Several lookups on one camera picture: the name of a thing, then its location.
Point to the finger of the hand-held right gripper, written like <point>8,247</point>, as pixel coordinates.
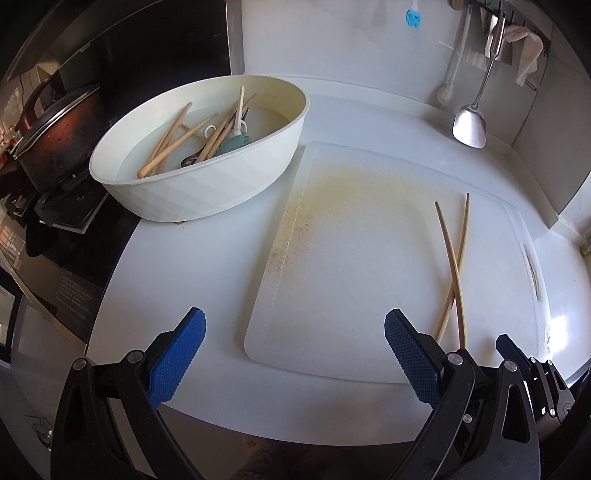
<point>506,345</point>

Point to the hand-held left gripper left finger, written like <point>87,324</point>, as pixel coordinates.
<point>178,360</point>

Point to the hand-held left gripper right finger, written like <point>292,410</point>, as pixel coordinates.
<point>413,360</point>

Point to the bamboo chopstick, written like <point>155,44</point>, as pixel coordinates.
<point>247,105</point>
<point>465,221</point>
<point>216,139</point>
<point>175,145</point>
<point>225,138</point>
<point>175,127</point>
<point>450,249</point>

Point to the white oval plastic basin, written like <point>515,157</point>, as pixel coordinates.
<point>207,194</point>

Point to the white plastic cutting board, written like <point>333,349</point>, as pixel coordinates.
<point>369,258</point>

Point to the black gas stove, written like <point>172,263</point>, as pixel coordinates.
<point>60,207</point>

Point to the stainless steel wok spatula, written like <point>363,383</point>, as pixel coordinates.
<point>470,127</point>

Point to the teal silicone utensil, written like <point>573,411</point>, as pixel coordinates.
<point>235,144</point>

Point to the dark cooking pot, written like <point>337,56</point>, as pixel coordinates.
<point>67,159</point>

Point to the white plastic utensil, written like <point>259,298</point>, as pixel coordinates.
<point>205,131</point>
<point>240,106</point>

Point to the white bottle brush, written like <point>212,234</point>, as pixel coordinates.
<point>445,92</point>

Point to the metal-rimmed pot lid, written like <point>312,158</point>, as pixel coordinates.
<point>51,122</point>

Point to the pale pink hanging cloth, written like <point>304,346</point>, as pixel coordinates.
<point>526,50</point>

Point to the blue silicone brush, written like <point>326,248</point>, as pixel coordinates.
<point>413,19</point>

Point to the stainless steel wall strip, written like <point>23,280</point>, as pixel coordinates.
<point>234,37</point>

